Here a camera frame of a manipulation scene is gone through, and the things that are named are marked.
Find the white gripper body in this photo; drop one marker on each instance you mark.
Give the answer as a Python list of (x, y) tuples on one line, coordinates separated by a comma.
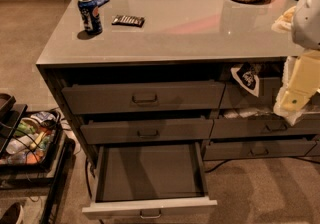
[(308, 21)]

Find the grey drawer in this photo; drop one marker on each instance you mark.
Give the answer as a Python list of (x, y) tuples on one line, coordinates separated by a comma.
[(147, 130), (258, 149), (141, 97), (235, 96), (149, 181), (263, 126)]

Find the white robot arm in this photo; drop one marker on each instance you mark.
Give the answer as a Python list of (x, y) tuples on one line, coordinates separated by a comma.
[(306, 25)]

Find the clear plastic bags in drawer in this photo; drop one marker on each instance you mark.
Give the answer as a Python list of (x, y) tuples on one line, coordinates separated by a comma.
[(246, 112)]

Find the grey drawer cabinet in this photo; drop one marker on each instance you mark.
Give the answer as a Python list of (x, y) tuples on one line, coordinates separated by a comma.
[(180, 41)]

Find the dark snack bar wrapper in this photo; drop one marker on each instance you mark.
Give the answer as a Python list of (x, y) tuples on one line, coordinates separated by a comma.
[(127, 20)]

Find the blue pepsi can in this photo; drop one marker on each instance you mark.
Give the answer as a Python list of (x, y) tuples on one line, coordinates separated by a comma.
[(89, 10)]

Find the black cart rack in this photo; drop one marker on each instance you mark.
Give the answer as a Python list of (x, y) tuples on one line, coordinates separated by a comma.
[(34, 193)]

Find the black tray of snacks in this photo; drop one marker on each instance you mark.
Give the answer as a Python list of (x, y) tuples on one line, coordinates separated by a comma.
[(30, 140)]

